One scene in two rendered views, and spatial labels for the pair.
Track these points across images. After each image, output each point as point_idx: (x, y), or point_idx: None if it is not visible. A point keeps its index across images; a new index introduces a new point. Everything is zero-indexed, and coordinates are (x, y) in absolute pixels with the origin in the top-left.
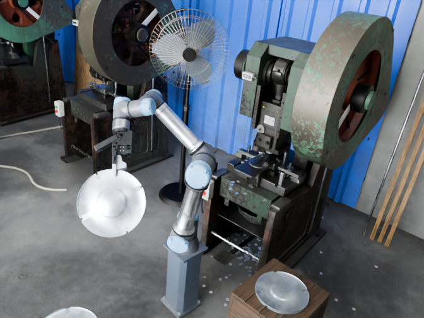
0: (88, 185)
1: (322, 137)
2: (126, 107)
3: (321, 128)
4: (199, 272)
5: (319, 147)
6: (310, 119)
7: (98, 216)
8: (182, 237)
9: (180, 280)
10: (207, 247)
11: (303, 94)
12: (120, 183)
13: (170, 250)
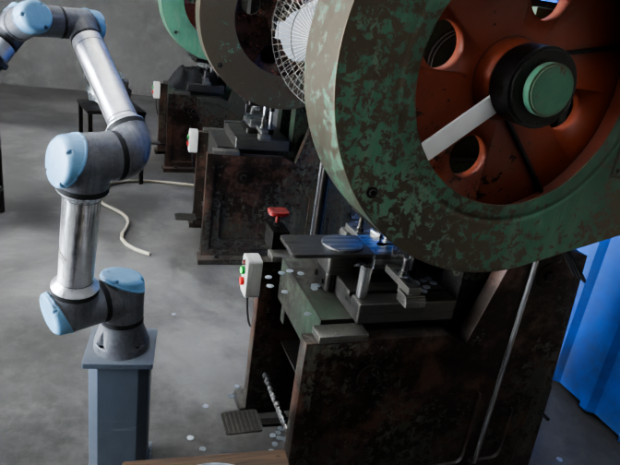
0: None
1: (334, 131)
2: (4, 15)
3: (330, 104)
4: (134, 411)
5: (339, 165)
6: (319, 84)
7: None
8: (53, 298)
9: (90, 408)
10: (152, 363)
11: (317, 22)
12: None
13: (89, 339)
